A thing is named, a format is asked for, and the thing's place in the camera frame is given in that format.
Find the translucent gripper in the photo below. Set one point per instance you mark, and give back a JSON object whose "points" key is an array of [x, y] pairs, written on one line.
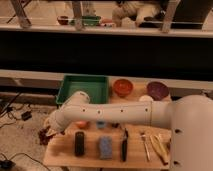
{"points": [[52, 127]]}

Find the dark red grape bunch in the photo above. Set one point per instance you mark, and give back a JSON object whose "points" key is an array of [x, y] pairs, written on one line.
{"points": [[43, 137]]}

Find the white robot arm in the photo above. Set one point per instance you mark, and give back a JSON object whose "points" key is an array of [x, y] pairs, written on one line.
{"points": [[190, 120]]}

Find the black remote control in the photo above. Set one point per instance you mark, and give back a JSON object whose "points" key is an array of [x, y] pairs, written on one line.
{"points": [[79, 144]]}

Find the red yellow apple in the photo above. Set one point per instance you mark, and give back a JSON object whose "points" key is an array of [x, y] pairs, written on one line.
{"points": [[82, 124]]}

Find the black power adapter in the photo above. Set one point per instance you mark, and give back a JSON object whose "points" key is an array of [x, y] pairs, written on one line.
{"points": [[26, 115]]}

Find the wooden table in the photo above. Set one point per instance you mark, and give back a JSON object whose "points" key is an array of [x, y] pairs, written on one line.
{"points": [[90, 161]]}

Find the blue cup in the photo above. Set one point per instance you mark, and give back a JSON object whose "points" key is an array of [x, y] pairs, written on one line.
{"points": [[100, 125]]}

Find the blue sponge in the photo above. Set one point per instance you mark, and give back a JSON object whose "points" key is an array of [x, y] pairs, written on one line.
{"points": [[105, 147]]}

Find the small black clip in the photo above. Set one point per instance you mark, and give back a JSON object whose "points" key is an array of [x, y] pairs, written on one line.
{"points": [[116, 125]]}

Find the green plastic tray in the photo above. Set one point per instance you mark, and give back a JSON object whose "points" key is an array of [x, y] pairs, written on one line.
{"points": [[97, 88]]}

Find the orange bowl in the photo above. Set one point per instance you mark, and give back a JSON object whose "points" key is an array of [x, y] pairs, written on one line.
{"points": [[122, 87]]}

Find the silver fork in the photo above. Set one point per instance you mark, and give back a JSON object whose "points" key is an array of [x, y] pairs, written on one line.
{"points": [[143, 137]]}

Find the white round container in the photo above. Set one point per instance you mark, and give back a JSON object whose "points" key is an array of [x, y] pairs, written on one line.
{"points": [[145, 98]]}

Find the yellow banana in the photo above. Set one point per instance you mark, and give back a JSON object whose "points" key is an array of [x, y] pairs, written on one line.
{"points": [[160, 149]]}

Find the purple bowl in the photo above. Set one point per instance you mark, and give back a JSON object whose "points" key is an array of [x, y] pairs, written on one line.
{"points": [[157, 90]]}

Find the black handled knife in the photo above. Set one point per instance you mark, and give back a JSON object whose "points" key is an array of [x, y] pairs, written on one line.
{"points": [[124, 146]]}

